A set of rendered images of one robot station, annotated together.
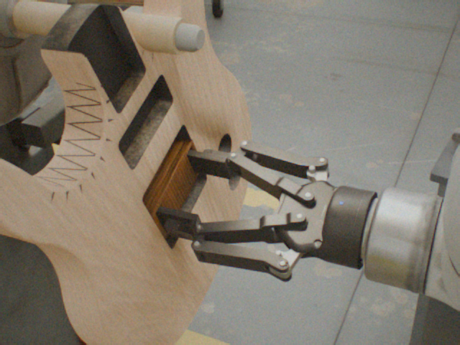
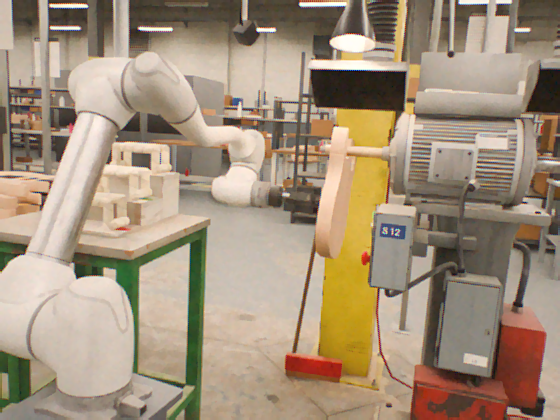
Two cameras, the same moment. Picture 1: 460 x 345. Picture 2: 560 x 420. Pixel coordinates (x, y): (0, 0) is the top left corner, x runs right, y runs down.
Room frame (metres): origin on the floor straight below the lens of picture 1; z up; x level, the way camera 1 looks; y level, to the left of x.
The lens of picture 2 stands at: (2.05, -0.43, 1.33)
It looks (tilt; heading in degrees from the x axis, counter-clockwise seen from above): 10 degrees down; 169
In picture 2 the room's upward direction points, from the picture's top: 3 degrees clockwise
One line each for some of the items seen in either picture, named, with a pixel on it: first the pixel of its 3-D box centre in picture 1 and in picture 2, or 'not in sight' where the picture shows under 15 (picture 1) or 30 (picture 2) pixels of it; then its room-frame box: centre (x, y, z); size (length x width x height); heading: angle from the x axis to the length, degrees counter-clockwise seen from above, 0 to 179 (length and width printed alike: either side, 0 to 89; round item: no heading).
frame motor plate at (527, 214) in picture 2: not in sight; (475, 206); (0.71, 0.45, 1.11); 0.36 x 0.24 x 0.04; 63
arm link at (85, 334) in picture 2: not in sight; (91, 329); (1.00, -0.61, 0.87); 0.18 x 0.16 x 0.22; 58
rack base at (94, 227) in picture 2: not in sight; (94, 227); (0.32, -0.72, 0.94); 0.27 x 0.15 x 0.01; 66
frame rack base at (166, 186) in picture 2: not in sight; (139, 192); (0.04, -0.59, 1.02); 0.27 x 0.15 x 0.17; 66
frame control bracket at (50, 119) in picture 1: (73, 103); (419, 242); (0.81, 0.24, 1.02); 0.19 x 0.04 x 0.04; 153
